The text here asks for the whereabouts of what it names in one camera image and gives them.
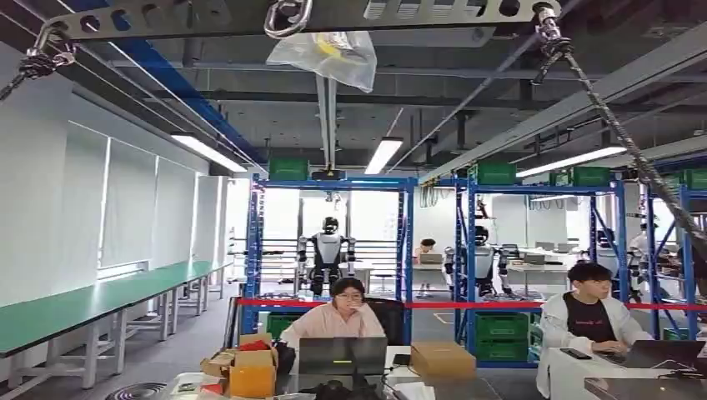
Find person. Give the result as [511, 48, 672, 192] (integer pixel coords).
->
[279, 277, 387, 353]
[534, 261, 654, 399]
[414, 237, 438, 300]

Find white paper sheets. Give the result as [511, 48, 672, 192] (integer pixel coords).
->
[391, 381, 438, 400]

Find blue steel rack frame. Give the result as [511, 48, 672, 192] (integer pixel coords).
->
[643, 184, 707, 341]
[240, 174, 417, 347]
[453, 177, 631, 369]

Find dark steel bench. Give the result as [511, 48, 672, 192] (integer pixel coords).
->
[584, 376, 707, 400]

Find black braided rope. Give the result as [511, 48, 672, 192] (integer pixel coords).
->
[0, 45, 78, 104]
[529, 4, 707, 262]

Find black bag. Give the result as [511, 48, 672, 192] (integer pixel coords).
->
[308, 377, 384, 400]

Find black and silver humanoid robot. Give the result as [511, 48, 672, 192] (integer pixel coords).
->
[593, 228, 650, 300]
[444, 225, 515, 300]
[294, 216, 358, 298]

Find white desk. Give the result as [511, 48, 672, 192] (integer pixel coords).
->
[507, 247, 582, 299]

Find long green top workbench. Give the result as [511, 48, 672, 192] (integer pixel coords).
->
[0, 259, 235, 390]

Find black hoist trolley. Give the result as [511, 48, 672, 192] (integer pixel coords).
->
[310, 167, 348, 183]

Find open brown cardboard box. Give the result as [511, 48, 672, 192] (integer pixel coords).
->
[199, 332, 278, 380]

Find steel carabiner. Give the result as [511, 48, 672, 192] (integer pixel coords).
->
[263, 0, 313, 40]

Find dark grey laptop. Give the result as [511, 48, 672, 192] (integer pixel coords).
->
[297, 336, 389, 377]
[595, 338, 707, 372]

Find round black stool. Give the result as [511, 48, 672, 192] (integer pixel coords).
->
[104, 381, 168, 400]

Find clear plastic bag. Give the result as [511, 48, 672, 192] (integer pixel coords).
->
[265, 30, 379, 94]

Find perforated metal spreader bar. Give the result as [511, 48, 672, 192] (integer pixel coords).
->
[32, 0, 565, 43]

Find orange cardboard box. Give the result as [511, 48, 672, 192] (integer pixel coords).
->
[227, 347, 278, 399]

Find white table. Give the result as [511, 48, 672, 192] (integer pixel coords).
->
[543, 347, 707, 400]

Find grey overhead hoist rail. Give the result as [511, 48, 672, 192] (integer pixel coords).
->
[315, 73, 338, 170]

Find blue ceiling beam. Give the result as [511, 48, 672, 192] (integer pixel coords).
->
[65, 0, 268, 165]

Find long ceiling light panel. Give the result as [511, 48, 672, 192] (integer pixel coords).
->
[515, 144, 629, 179]
[170, 133, 248, 174]
[364, 136, 405, 176]

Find white wall blind panels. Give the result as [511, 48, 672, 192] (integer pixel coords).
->
[62, 120, 195, 278]

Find closed brown cardboard box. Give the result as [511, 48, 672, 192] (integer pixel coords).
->
[409, 340, 478, 382]

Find black office chair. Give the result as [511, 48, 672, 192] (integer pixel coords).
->
[364, 297, 406, 348]

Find red barrier tape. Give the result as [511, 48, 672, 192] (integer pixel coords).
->
[235, 297, 707, 313]

